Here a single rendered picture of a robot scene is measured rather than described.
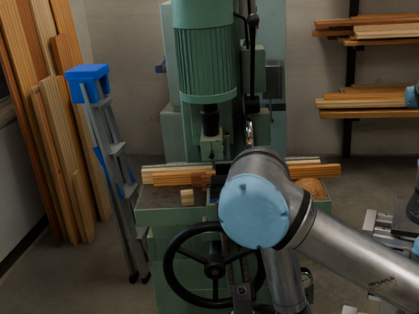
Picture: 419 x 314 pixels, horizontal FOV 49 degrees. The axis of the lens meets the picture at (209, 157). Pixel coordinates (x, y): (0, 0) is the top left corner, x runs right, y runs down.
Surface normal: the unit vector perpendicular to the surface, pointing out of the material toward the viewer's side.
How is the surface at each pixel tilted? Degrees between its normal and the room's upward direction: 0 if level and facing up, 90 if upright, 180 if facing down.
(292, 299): 87
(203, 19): 90
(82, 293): 1
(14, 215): 90
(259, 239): 86
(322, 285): 0
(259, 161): 7
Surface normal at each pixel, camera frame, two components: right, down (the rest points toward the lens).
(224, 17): 0.64, 0.26
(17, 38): 0.98, -0.05
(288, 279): 0.16, 0.33
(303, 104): -0.15, 0.41
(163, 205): -0.07, -0.92
